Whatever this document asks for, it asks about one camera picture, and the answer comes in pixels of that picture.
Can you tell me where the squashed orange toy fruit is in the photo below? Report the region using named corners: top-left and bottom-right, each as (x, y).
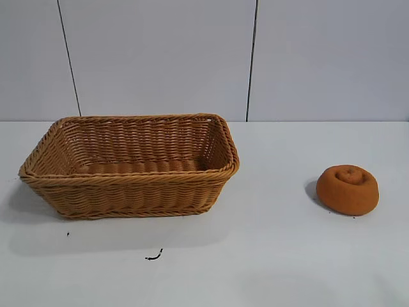
top-left (316, 164), bottom-right (381, 218)

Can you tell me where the brown woven wicker basket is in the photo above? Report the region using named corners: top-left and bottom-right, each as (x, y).
top-left (18, 112), bottom-right (241, 221)

